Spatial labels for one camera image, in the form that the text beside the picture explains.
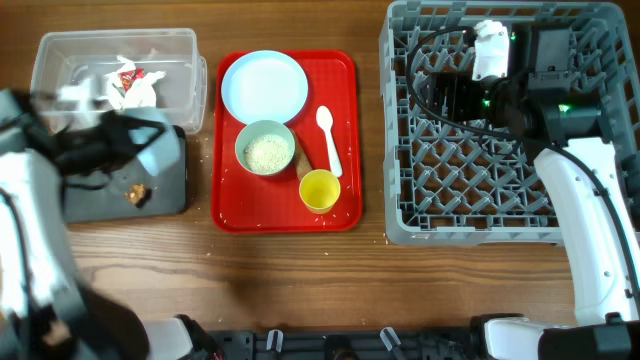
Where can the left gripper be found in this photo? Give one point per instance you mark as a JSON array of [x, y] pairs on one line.
[[106, 130]]

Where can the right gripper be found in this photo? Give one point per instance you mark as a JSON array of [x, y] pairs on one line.
[[459, 85]]

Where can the brown food scrap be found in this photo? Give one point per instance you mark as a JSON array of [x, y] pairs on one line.
[[136, 195]]

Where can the white napkin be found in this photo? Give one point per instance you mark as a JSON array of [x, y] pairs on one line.
[[142, 92]]

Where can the red snack wrapper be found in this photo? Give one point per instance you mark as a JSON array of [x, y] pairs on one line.
[[127, 78]]

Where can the white plastic spoon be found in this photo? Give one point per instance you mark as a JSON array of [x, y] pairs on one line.
[[324, 120]]

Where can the mint green bowl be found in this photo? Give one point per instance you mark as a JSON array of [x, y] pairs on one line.
[[256, 129]]

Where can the pile of white rice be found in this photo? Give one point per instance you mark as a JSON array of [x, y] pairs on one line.
[[267, 154]]

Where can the large light blue plate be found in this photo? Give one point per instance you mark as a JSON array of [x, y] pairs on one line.
[[264, 85]]

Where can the yellow plastic cup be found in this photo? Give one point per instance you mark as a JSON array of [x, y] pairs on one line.
[[319, 190]]

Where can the small light blue bowl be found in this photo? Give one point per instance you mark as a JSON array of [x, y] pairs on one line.
[[163, 152]]

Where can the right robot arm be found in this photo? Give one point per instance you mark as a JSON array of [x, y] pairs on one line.
[[522, 89]]

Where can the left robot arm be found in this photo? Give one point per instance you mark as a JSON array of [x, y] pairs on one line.
[[50, 312]]

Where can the black food waste tray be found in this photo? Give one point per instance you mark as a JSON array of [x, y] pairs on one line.
[[100, 197]]

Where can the clear plastic waste bin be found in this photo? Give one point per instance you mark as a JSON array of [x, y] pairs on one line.
[[87, 64]]

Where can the grey dishwasher rack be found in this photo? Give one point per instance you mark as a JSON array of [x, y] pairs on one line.
[[445, 186]]

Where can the red serving tray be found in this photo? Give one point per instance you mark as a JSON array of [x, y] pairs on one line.
[[243, 203]]

